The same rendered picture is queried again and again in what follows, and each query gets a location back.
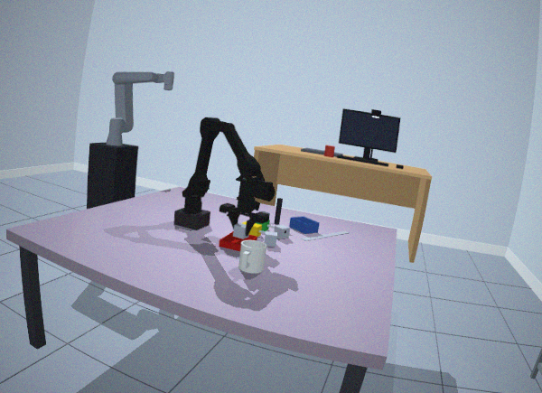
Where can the white mug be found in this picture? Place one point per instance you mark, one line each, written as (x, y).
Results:
(252, 256)

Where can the red tray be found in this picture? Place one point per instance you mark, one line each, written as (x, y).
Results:
(233, 242)

